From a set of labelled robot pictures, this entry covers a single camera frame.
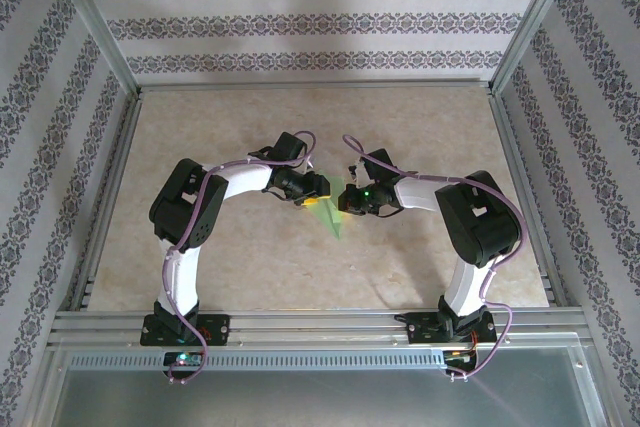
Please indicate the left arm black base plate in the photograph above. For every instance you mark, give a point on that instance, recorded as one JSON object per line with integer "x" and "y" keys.
{"x": 220, "y": 329}

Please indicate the grey metal sheet panel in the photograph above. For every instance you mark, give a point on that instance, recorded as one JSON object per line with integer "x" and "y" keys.
{"x": 320, "y": 397}

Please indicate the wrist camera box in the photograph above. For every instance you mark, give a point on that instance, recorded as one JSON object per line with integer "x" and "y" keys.
{"x": 356, "y": 173}
{"x": 309, "y": 165}

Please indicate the long aluminium mounting rail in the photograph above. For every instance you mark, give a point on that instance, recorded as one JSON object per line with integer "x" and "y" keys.
{"x": 320, "y": 327}

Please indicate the aluminium rail along patterned wall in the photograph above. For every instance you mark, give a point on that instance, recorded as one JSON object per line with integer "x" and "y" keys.
{"x": 315, "y": 84}

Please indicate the green paper sheet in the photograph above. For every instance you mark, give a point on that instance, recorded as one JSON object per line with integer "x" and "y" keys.
{"x": 332, "y": 217}

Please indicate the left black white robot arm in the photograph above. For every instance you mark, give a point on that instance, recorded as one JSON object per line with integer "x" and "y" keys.
{"x": 185, "y": 202}

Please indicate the left aluminium corner post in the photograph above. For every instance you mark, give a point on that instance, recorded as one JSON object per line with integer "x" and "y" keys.
{"x": 94, "y": 17}

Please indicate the right aluminium side rail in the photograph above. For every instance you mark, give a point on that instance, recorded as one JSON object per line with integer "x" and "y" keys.
{"x": 511, "y": 147}

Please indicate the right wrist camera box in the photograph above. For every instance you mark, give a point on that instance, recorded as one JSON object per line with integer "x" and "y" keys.
{"x": 356, "y": 173}

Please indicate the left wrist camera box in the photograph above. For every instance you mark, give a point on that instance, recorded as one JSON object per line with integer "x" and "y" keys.
{"x": 309, "y": 165}

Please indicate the aluminium side rail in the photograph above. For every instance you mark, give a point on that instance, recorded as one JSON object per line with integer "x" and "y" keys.
{"x": 511, "y": 147}
{"x": 118, "y": 157}

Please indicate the aluminium corner post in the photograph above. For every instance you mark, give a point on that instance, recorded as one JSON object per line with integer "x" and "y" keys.
{"x": 94, "y": 17}
{"x": 536, "y": 17}

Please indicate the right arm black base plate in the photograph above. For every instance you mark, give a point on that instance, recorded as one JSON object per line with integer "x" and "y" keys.
{"x": 420, "y": 332}

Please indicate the right aluminium corner post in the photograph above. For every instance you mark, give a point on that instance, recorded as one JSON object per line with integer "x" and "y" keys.
{"x": 536, "y": 17}

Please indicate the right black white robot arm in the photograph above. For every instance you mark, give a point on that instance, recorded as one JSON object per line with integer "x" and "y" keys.
{"x": 480, "y": 217}

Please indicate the circuit board with green light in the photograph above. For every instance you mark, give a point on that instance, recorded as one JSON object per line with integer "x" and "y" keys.
{"x": 182, "y": 358}

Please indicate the left aluminium side rail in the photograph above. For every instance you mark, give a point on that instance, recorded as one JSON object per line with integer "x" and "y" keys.
{"x": 118, "y": 157}

